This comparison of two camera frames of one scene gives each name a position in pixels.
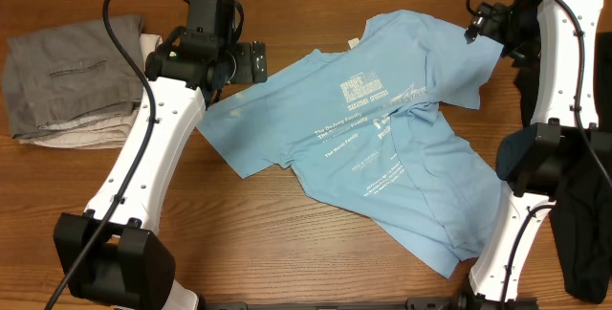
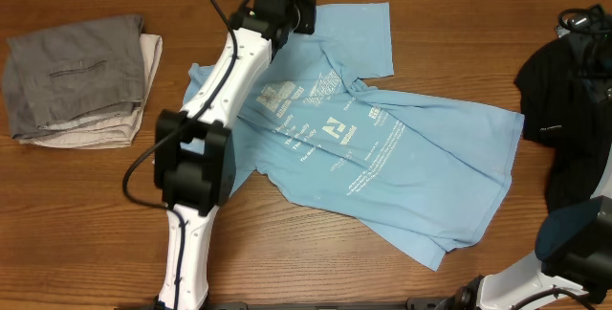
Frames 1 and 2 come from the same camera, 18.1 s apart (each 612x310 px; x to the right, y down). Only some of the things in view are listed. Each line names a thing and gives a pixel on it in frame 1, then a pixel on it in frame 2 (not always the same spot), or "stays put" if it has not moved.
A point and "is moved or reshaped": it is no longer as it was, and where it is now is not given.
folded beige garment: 102,131 stays put
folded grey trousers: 71,73 stays put
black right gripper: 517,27 → 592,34
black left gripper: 245,72 → 305,6
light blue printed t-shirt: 361,125 is moved or reshaped
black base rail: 413,303 stays put
